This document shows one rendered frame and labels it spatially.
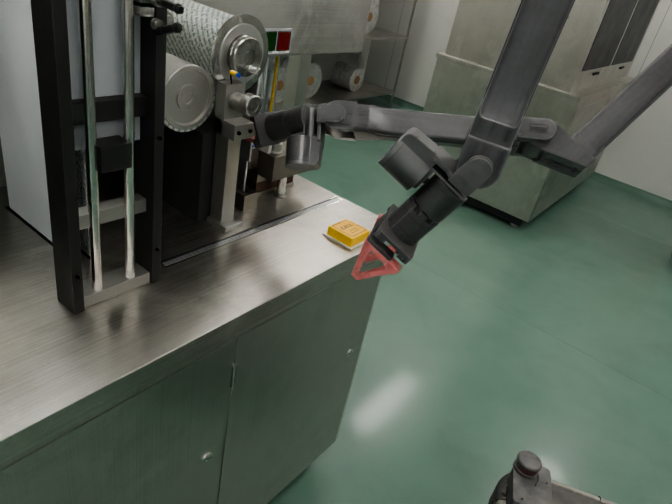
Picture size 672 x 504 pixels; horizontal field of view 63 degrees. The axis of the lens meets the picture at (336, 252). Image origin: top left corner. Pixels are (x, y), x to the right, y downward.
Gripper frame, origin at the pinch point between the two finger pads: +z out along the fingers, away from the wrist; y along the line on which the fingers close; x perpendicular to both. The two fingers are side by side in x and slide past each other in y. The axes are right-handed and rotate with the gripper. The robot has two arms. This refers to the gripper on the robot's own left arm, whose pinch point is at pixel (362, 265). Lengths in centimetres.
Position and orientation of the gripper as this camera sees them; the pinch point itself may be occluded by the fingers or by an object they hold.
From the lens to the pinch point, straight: 86.2
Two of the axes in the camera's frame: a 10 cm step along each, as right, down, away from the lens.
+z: -6.2, 5.9, 5.1
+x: 7.3, 6.8, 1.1
